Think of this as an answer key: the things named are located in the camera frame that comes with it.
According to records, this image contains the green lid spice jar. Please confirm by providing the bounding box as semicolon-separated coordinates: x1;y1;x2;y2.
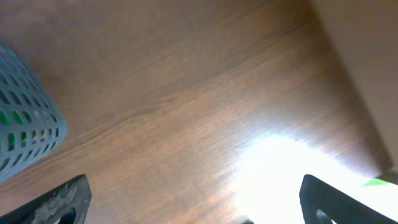
1;109;32;152

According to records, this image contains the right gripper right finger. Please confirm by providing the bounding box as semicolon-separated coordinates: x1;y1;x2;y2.
299;174;397;224

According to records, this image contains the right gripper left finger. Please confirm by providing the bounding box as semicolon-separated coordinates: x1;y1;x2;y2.
1;174;92;224

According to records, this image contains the grey plastic shopping basket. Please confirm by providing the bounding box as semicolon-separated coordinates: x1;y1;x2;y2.
1;45;67;182

